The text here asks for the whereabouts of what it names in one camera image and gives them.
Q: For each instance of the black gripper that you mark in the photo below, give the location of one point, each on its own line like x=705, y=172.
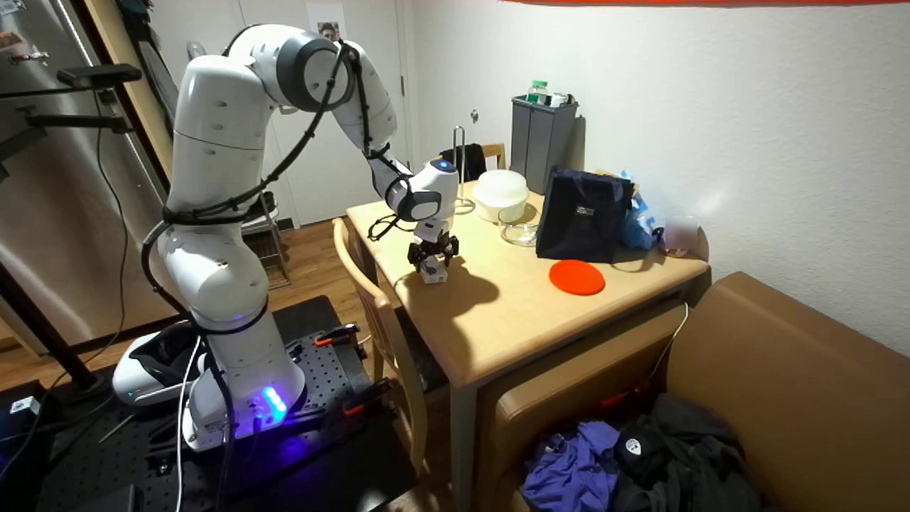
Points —
x=422, y=250

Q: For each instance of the white test box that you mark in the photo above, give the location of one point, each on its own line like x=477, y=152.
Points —
x=433, y=270

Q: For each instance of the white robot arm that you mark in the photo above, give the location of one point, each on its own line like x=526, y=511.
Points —
x=217, y=172

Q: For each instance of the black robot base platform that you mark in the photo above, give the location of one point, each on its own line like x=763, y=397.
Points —
x=328, y=451

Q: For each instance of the clear glass bowl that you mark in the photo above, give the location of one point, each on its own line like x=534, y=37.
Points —
x=523, y=235

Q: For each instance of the white lidded bowl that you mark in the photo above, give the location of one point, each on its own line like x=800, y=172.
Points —
x=503, y=195

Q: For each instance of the wooden table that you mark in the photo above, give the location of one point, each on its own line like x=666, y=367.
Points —
x=499, y=311

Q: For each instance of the near wooden chair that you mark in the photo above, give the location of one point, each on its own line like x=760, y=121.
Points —
x=392, y=350

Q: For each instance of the wooden chair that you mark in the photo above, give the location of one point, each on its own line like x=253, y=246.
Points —
x=392, y=350
x=477, y=156

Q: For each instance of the far wooden chair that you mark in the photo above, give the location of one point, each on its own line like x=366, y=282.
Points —
x=477, y=156

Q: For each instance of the orange round disc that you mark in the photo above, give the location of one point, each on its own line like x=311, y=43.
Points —
x=577, y=277

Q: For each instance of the dark navy bag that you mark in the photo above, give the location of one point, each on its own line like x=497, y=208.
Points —
x=585, y=218

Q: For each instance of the green plastic bottle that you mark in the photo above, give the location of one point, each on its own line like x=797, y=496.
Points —
x=540, y=91

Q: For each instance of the clothes pile on armchair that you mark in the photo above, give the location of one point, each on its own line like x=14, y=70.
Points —
x=675, y=459

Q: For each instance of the brown armchair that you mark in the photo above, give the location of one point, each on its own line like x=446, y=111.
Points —
x=820, y=410

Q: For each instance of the orange handled clamp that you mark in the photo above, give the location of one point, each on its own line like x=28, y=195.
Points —
x=334, y=336

